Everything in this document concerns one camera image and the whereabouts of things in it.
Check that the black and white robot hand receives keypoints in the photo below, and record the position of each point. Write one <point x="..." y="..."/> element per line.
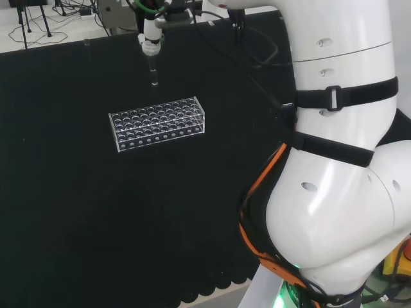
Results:
<point x="152" y="33"/>

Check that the clear glass test tube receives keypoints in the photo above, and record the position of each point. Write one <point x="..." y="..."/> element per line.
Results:
<point x="154" y="74"/>

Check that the clear plastic test tube rack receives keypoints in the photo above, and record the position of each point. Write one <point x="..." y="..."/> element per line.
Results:
<point x="154" y="123"/>

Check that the grey metal box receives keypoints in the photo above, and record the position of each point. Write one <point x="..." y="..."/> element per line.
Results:
<point x="112" y="14"/>

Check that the black tripod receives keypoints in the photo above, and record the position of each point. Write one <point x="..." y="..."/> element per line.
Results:
<point x="43" y="19"/>

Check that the black bench cloth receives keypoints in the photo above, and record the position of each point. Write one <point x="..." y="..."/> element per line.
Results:
<point x="96" y="208"/>

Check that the yellow stop button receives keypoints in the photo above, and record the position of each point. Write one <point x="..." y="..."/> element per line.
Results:
<point x="393" y="263"/>

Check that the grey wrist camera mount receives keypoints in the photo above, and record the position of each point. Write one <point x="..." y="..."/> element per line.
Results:
<point x="175" y="17"/>

